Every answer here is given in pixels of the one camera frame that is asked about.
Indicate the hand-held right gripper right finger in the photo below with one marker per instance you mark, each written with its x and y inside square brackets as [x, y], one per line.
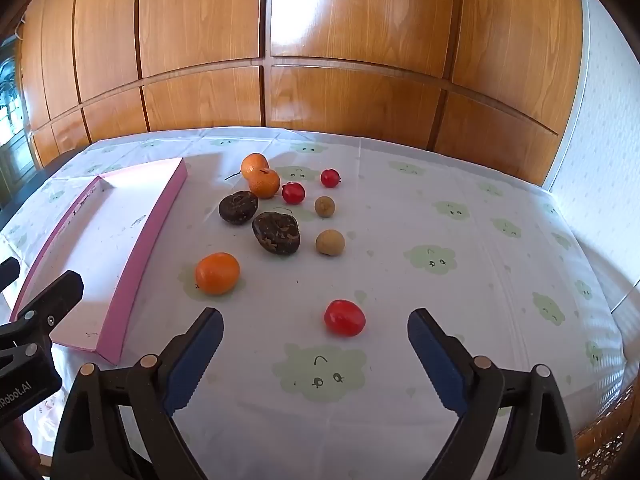
[435, 355]

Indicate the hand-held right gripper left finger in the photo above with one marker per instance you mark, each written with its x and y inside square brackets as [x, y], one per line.
[195, 360]

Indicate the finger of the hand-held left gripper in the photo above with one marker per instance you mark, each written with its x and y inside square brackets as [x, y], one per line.
[55, 295]
[7, 272]

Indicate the orange mandarin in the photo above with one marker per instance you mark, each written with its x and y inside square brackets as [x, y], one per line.
[264, 184]
[252, 162]
[217, 273]

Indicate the large red tomato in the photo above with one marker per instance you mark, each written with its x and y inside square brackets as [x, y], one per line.
[344, 318]

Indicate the pink cardboard box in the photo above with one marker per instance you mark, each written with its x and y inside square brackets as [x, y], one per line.
[150, 240]

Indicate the dark passion fruit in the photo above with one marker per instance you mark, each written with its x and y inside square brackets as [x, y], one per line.
[238, 207]
[276, 233]

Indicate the tan longan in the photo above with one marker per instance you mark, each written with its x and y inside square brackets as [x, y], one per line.
[330, 242]
[324, 206]

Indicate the small red tomato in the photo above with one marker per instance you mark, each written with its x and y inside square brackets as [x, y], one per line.
[293, 193]
[330, 178]

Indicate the white cloud print tablecloth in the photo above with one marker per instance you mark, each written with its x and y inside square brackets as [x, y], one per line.
[410, 220]

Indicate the dark framed window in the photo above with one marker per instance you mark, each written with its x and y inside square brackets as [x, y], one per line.
[10, 100]

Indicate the carved wooden furniture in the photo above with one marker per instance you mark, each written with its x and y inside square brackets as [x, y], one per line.
[600, 440]

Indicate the wooden wardrobe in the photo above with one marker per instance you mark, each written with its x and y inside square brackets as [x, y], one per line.
[350, 35]

